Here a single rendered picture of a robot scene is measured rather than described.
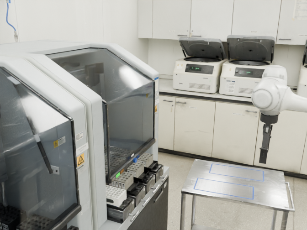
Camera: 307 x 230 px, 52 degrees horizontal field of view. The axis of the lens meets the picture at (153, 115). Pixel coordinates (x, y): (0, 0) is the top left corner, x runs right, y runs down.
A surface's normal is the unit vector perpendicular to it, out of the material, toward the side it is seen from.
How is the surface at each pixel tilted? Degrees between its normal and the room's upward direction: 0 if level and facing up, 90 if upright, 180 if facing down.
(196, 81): 90
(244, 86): 90
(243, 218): 0
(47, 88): 29
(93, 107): 90
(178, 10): 90
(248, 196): 0
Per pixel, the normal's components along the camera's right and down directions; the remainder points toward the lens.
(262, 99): -0.62, 0.22
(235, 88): -0.39, 0.29
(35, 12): 0.92, 0.13
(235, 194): 0.01, -0.95
